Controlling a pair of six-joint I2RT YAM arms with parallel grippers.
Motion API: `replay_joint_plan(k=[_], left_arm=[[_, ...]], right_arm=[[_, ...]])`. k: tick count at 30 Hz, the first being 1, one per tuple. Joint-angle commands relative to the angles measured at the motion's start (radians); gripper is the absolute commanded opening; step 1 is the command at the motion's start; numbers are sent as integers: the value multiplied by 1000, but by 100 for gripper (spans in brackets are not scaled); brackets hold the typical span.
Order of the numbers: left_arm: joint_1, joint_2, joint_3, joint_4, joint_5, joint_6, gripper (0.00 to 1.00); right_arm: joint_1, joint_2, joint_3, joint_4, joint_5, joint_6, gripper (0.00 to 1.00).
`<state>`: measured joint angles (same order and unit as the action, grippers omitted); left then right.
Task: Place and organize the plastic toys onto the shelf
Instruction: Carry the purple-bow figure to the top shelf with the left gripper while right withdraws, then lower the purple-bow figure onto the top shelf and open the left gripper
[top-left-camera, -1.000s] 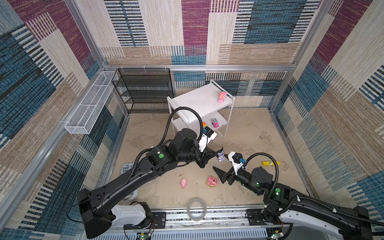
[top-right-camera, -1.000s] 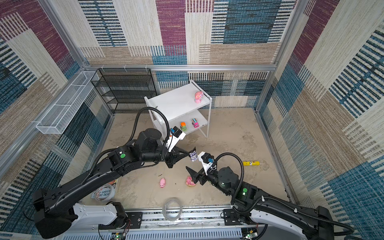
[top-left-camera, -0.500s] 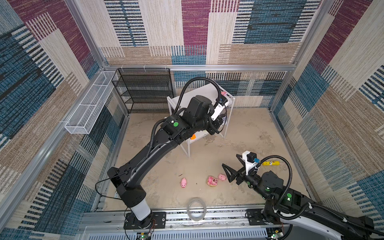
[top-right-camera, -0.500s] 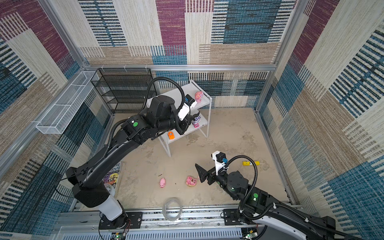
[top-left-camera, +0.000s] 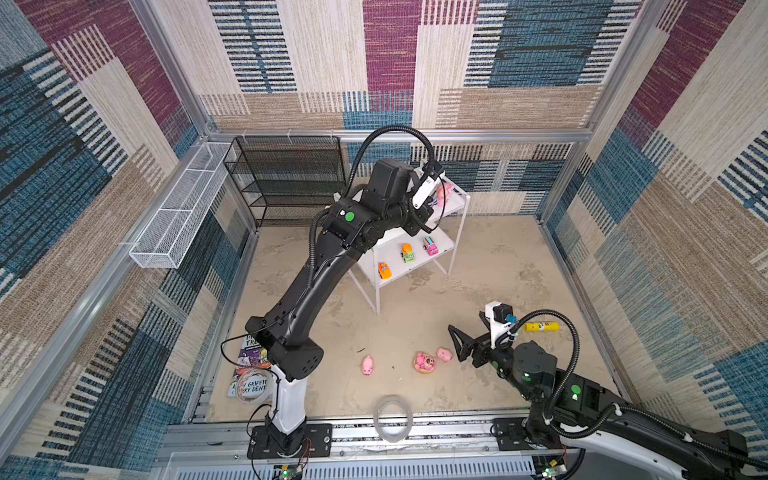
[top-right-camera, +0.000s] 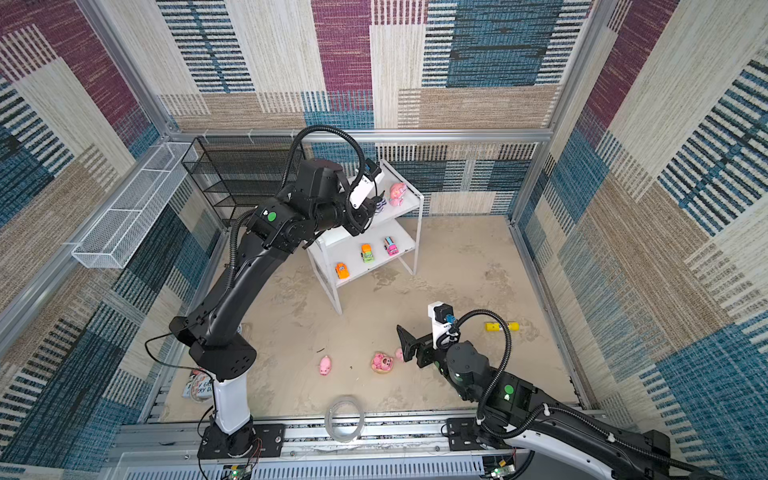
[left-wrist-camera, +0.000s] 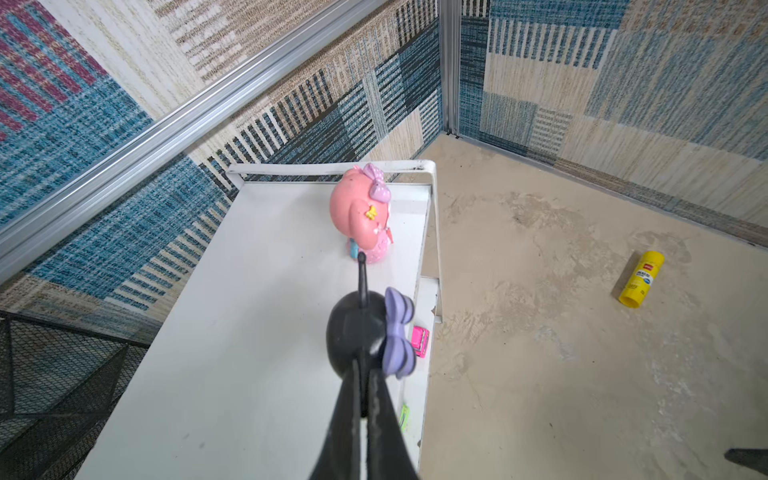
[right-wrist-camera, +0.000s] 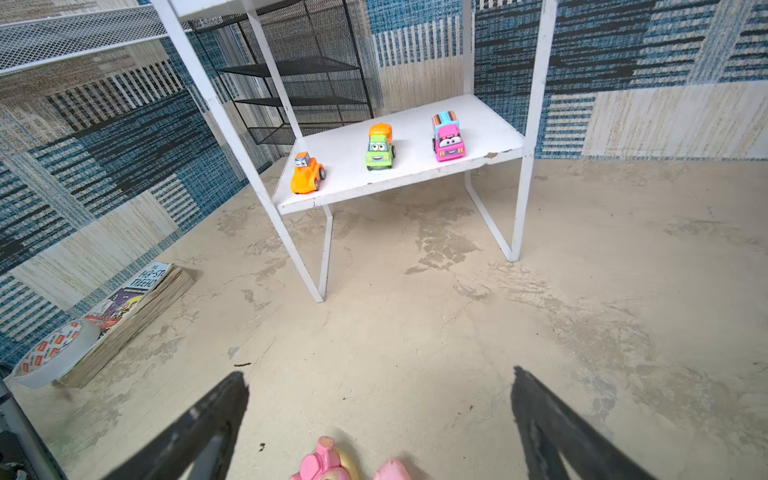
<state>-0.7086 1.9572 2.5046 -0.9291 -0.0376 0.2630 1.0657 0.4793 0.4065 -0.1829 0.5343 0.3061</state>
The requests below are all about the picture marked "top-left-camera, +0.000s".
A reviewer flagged pink pig toy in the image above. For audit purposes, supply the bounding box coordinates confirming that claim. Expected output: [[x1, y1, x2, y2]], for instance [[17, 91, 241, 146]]
[[435, 347, 453, 363], [361, 355, 375, 377]]

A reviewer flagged white wire basket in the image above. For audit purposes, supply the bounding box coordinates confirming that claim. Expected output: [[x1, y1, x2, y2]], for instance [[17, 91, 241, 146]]
[[129, 142, 229, 269]]

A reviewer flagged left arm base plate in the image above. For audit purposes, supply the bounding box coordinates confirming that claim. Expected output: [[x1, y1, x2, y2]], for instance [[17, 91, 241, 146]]
[[247, 422, 333, 460]]

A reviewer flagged orange toy car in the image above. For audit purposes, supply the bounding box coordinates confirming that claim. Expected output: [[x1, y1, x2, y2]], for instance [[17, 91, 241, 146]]
[[377, 262, 392, 280]]

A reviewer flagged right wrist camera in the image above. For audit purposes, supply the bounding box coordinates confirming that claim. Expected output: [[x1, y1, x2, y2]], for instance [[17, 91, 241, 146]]
[[484, 301, 518, 349]]

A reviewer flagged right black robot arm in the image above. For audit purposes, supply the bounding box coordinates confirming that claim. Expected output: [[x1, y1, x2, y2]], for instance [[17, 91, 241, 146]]
[[448, 302, 767, 479]]

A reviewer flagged black wire rack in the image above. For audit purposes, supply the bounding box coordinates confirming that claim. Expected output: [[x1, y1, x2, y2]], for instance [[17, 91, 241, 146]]
[[223, 136, 348, 227]]

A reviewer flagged pink bear donut toy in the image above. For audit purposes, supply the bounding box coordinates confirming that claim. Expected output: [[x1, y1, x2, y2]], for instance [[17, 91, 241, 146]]
[[413, 352, 436, 374]]

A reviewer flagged white round container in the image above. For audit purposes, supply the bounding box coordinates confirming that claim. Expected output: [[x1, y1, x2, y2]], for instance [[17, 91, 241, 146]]
[[235, 369, 275, 403]]

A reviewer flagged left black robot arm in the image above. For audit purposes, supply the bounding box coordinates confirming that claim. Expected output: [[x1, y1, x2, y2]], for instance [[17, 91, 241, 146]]
[[245, 125, 443, 459]]

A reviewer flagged pink round figure toy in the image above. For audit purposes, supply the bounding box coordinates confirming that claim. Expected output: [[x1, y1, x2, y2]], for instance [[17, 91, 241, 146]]
[[435, 182, 453, 208]]

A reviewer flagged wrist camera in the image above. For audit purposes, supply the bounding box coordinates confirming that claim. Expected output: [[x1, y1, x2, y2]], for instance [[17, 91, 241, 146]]
[[411, 162, 444, 209], [484, 301, 518, 349]]

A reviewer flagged yellow tube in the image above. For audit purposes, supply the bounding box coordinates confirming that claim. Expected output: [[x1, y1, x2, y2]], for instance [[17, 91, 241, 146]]
[[524, 322, 561, 332]]

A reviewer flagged clear tape roll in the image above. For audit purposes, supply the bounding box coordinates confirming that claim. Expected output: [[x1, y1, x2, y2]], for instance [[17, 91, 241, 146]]
[[373, 395, 414, 444]]

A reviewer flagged pink toy truck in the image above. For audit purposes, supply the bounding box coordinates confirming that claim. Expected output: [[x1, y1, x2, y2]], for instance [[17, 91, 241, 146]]
[[423, 236, 439, 257]]

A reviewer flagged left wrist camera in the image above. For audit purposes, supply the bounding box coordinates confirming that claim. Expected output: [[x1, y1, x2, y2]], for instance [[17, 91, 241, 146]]
[[411, 162, 444, 209]]

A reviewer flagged white two-tier shelf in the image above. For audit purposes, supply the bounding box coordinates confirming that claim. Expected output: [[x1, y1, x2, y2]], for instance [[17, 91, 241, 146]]
[[348, 176, 471, 314]]

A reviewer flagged green toy car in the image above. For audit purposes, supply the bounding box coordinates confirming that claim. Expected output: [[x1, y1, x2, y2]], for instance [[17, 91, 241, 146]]
[[400, 243, 415, 263]]

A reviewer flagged treehouse book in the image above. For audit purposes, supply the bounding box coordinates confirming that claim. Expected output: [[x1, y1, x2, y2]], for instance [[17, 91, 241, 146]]
[[227, 336, 271, 400]]

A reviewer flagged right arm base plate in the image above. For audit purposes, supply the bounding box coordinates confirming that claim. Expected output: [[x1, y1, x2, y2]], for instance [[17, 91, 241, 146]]
[[490, 417, 562, 451]]

